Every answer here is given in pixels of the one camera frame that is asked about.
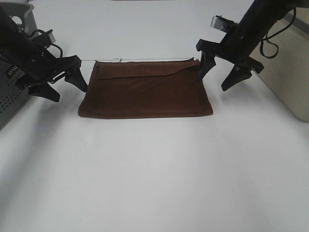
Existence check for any beige plastic bin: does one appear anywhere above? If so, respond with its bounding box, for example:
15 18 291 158
248 18 309 123

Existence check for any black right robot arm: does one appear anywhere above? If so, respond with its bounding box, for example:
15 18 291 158
196 0 308 91

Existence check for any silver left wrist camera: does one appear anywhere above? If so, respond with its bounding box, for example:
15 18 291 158
35 29 56 44

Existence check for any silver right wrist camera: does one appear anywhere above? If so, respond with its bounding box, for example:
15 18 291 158
211 15 238 33

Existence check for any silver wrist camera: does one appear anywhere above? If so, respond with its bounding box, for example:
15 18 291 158
35 29 56 44
211 15 238 33

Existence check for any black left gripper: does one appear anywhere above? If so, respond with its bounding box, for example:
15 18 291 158
16 55 87 102

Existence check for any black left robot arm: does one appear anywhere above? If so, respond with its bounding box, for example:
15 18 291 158
0 2 87 102

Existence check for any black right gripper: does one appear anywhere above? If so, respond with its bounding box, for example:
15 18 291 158
196 26 264 91

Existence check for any grey perforated plastic basket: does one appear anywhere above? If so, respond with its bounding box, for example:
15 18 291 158
0 1 37 128

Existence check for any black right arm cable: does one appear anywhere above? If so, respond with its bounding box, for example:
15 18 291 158
259 7 297 59

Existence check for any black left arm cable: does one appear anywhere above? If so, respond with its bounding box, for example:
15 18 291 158
16 29 64 58

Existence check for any brown towel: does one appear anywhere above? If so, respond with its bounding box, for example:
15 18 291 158
78 58 213 119

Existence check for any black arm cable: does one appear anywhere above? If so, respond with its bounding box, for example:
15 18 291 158
259 7 297 59
16 29 64 58

